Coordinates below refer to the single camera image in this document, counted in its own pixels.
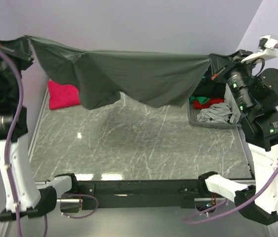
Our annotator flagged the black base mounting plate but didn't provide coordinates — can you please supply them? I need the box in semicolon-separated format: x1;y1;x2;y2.
59;179;231;211

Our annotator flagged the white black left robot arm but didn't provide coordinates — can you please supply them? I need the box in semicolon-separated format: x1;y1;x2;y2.
0;37;79;222

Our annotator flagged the folded pink t shirt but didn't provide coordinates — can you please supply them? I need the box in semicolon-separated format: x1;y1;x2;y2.
47;80;80;110

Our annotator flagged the grey plastic bin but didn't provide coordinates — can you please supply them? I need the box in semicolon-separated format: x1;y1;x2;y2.
187;103;241;129

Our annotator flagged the green t shirt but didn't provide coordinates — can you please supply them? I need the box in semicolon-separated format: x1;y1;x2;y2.
189;95;210;105

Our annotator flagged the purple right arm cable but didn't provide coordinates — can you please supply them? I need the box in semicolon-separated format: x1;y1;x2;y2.
183;43;278;225

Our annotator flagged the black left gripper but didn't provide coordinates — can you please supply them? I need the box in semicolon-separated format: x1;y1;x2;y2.
0;34;34;101

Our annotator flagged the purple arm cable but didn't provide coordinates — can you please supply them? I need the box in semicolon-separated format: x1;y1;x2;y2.
183;43;278;225
0;40;99;237

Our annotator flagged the aluminium frame rail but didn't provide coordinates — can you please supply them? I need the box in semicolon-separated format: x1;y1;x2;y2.
35;179;255;204

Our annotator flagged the black t shirt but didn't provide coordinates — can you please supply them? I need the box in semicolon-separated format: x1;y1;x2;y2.
192;68;226;99

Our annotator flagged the red t shirt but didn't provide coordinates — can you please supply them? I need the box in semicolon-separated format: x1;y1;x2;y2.
192;98;225;110

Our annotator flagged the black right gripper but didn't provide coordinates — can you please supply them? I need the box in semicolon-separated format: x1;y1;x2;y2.
207;47;255;110

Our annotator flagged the light grey t shirt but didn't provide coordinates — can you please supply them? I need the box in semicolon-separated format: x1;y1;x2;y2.
197;85;240;124

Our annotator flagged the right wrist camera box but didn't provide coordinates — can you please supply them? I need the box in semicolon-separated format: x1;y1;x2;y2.
241;35;278;63

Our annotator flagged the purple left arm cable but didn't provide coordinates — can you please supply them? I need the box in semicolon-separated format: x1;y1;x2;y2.
0;40;99;237

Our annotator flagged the dark grey t shirt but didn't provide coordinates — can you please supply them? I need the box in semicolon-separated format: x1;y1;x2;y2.
29;36;210;110

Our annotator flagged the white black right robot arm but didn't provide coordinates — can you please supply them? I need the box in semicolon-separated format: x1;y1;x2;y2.
197;50;278;226

